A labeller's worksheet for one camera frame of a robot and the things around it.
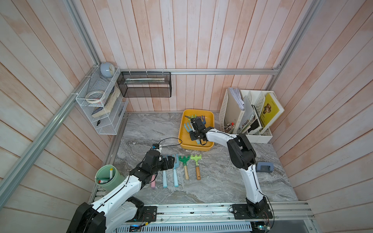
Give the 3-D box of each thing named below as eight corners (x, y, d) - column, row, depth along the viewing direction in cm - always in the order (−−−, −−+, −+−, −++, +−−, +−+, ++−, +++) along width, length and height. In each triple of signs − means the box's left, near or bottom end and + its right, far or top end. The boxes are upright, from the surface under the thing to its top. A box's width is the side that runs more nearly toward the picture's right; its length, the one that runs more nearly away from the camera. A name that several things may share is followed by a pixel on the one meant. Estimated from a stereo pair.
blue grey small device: (255, 172, 90) (258, 170, 87) (253, 165, 93) (255, 162, 90) (273, 172, 90) (276, 170, 87) (270, 165, 93) (273, 162, 90)
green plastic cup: (105, 193, 83) (91, 185, 70) (111, 175, 90) (99, 164, 77) (121, 193, 83) (110, 185, 70) (126, 175, 90) (116, 164, 77)
